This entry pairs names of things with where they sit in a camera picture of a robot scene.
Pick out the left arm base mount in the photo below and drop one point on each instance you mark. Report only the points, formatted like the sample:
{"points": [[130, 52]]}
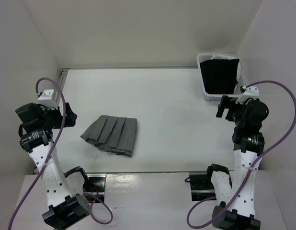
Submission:
{"points": [[95, 185]]}

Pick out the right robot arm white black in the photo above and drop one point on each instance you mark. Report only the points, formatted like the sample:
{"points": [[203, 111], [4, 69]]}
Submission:
{"points": [[235, 191]]}

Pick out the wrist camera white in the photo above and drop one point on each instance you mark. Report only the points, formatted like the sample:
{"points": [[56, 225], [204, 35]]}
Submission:
{"points": [[250, 92], [47, 99]]}

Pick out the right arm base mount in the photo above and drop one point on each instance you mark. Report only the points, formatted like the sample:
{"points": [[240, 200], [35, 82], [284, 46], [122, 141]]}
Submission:
{"points": [[200, 185]]}

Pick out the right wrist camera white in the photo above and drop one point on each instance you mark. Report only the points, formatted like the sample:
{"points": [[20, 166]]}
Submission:
{"points": [[250, 92]]}

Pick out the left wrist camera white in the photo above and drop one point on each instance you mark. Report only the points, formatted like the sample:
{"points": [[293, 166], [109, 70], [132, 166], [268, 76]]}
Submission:
{"points": [[47, 99]]}

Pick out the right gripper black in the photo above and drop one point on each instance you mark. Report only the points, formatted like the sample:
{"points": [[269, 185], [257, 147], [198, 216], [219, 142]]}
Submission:
{"points": [[225, 103]]}

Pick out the black skirt in basket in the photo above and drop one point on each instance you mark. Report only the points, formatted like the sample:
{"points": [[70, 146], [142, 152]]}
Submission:
{"points": [[219, 75]]}

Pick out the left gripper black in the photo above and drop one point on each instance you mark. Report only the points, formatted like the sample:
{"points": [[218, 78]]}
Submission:
{"points": [[70, 116]]}

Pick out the grey pleated skirt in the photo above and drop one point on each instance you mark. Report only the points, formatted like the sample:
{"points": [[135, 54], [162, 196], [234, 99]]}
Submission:
{"points": [[112, 134]]}

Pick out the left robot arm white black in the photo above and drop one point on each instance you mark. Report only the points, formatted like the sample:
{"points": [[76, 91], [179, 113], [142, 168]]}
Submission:
{"points": [[66, 202]]}

